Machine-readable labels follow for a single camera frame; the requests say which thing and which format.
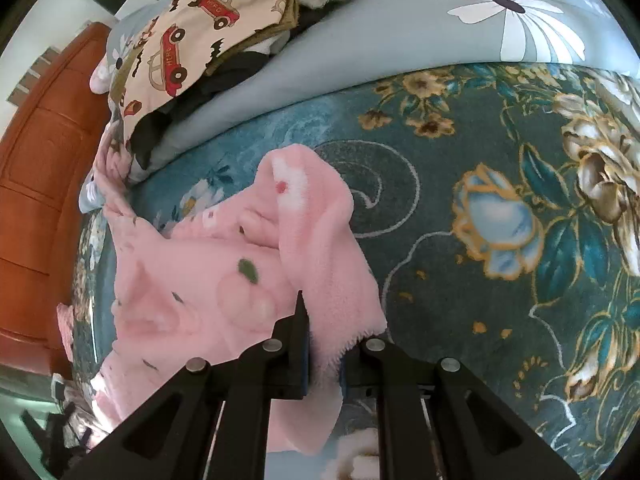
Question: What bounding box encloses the pink fleece garment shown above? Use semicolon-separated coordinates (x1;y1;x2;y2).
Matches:
91;144;386;455

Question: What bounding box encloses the teal floral blanket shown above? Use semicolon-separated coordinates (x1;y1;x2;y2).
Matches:
71;62;640;480

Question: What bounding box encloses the orange wooden headboard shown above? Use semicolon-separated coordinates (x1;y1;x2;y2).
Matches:
0;23;110;376

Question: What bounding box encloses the grey daisy quilt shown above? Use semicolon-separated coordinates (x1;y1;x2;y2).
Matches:
79;0;626;212

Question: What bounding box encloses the car print garment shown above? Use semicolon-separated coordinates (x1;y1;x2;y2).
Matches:
110;0;297;144

